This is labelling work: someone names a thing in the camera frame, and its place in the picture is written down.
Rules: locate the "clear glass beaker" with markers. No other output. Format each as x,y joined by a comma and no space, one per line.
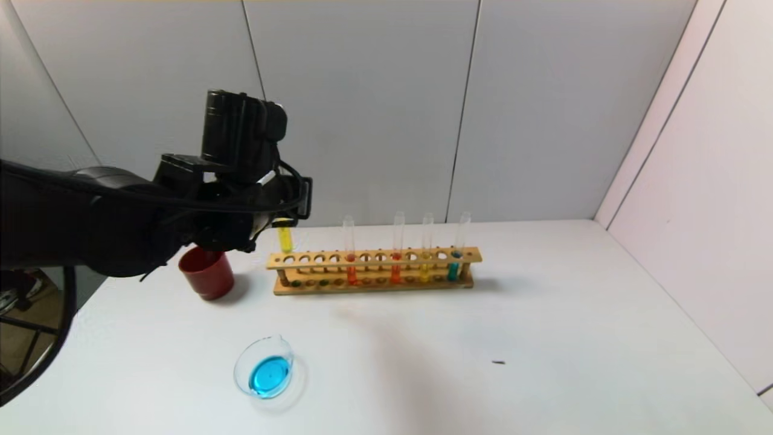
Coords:
270,374

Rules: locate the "blue pigment glass test tube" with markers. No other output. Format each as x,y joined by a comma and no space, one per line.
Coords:
452,272

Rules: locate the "yellow pigment glass test tube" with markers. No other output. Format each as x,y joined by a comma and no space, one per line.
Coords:
285,238
424,273

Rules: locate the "black metal stand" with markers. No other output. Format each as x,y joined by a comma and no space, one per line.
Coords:
24,323

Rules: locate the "wooden test tube rack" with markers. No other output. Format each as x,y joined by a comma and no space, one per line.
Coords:
374,263

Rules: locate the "red pigment glass test tube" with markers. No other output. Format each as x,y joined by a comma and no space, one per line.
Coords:
351,275
395,275

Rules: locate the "dark red plastic cup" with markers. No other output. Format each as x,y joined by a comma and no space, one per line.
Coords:
208,278

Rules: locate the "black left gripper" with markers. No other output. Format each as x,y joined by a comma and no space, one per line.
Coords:
305,197

